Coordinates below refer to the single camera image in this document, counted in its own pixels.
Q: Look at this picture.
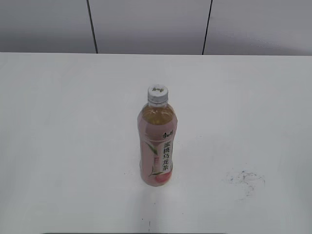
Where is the right black wall cable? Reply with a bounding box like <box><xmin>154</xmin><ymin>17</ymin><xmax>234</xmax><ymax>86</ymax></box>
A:
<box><xmin>201</xmin><ymin>0</ymin><xmax>214</xmax><ymax>55</ymax></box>

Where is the left black wall cable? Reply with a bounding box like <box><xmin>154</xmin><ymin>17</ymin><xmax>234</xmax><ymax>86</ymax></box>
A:
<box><xmin>86</xmin><ymin>0</ymin><xmax>98</xmax><ymax>54</ymax></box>

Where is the pink oolong tea bottle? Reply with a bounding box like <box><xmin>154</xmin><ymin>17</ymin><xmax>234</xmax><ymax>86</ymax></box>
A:
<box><xmin>137</xmin><ymin>103</ymin><xmax>177</xmax><ymax>187</ymax></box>

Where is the black wall cable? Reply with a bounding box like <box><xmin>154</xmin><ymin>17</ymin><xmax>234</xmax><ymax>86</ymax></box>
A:
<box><xmin>86</xmin><ymin>0</ymin><xmax>98</xmax><ymax>54</ymax></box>
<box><xmin>201</xmin><ymin>0</ymin><xmax>214</xmax><ymax>55</ymax></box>

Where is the white bottle cap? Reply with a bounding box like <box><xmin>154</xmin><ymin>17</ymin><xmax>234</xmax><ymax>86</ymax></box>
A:
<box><xmin>147</xmin><ymin>84</ymin><xmax>169</xmax><ymax>106</ymax></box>

